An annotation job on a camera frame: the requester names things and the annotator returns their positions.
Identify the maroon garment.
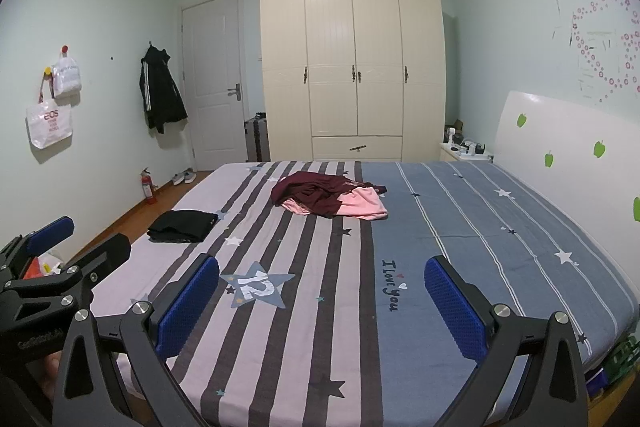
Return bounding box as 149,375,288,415
271,171,388,219

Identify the white bed headboard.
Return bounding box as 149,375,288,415
492,90,640,268

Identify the red and white plastic bag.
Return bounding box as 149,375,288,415
22,252,66,280

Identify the red fire extinguisher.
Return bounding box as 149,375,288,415
139,167,158,206

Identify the white room door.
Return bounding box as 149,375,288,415
181,0,246,172

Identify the pink garment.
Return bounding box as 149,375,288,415
281,186,389,222

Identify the white tote bag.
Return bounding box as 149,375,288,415
26,72,73,150

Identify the cream nightstand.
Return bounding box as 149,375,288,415
439,142,496,164

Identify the black folded garment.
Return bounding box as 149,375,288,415
147,209,219,244

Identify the striped star print bed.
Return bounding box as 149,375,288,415
92,159,640,427

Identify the black striped jacket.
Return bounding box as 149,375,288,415
139,41,189,135

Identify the cream four-door wardrobe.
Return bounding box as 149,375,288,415
258,0,447,162

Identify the green plastic crate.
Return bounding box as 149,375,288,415
602,339,633,380

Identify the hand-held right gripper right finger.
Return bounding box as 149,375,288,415
424,255,590,427

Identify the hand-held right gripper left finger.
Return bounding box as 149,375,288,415
52,252,221,427

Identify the dark ribbed suitcase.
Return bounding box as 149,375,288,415
243,112,272,164

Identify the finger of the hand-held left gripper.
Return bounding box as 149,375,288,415
0,232,132,313
0,216,76,280

